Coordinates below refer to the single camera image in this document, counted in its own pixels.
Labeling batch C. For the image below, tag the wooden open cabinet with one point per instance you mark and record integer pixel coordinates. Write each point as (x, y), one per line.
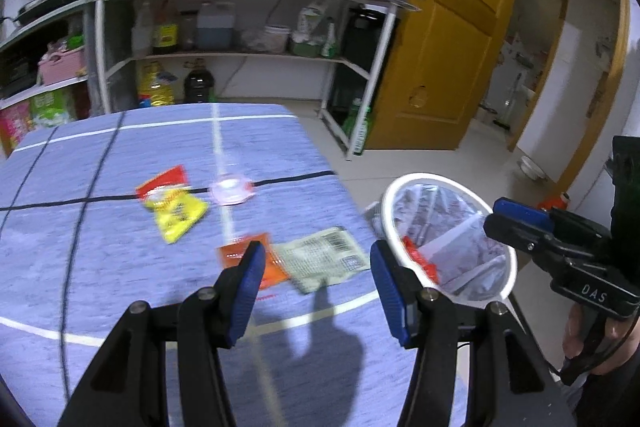
(35, 34)

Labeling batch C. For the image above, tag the red plastic wrapper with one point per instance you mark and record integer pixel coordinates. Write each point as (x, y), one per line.
(422, 262)

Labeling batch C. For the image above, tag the red snack packet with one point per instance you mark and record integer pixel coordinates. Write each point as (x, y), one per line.
(162, 182)

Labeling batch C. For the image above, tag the soy sauce bottle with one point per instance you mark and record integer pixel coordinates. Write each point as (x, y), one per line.
(166, 32)

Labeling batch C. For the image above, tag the black induction cooker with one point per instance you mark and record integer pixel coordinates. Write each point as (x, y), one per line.
(47, 7)

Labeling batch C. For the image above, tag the dark brown jar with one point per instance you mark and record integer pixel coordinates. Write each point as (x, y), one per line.
(188, 32)

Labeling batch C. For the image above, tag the yellow cooking oil bottle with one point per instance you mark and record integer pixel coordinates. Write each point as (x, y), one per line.
(156, 87)

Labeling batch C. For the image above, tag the large dark liquid bottle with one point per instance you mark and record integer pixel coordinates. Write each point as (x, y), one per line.
(198, 84)

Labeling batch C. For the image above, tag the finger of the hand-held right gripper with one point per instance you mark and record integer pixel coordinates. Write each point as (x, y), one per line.
(515, 237)
(520, 213)

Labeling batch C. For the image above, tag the red floor item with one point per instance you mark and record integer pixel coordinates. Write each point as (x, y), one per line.
(552, 203)

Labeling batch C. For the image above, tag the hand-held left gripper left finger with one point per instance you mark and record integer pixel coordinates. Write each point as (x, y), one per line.
(245, 292)

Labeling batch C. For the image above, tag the clear plastic tub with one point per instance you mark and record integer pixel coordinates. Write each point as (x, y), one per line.
(276, 39)

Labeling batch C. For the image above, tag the white floor bowl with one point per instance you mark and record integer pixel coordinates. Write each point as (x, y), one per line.
(531, 168)

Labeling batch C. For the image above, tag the pink plastic basket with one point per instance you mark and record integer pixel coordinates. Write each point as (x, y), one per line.
(60, 67)

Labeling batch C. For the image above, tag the pink clear plastic lid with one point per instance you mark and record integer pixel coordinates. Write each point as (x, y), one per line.
(231, 190)

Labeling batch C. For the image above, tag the green printed package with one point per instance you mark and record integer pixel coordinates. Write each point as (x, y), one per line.
(52, 107)

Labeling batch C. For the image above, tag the person's right hand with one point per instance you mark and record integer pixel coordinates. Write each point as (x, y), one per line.
(572, 332)

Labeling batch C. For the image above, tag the grey plastic jerry can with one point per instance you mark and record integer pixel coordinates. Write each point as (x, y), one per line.
(215, 29)

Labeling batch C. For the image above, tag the grey-green packet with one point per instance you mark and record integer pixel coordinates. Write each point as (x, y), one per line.
(320, 259)

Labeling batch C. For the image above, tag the white plastic bag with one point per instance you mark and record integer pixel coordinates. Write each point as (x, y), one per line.
(310, 27)

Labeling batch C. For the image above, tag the orange packet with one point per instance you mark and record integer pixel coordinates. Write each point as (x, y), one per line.
(230, 254)

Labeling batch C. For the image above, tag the pink printed package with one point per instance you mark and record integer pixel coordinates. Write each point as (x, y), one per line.
(15, 124)

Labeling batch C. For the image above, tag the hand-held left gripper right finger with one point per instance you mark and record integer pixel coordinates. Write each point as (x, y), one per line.
(390, 292)

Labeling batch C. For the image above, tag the green drink bottle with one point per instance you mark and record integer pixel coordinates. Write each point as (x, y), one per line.
(357, 129)

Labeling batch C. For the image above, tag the white bin with plastic liner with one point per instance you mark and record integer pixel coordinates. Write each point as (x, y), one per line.
(465, 257)

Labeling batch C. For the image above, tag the yellow wooden door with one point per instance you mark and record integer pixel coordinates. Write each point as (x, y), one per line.
(450, 67)

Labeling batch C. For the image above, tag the person's right forearm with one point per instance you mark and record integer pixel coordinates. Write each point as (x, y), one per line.
(615, 399)

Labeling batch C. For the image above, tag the small yellow snack wrapper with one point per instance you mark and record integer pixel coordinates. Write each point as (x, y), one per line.
(177, 217)

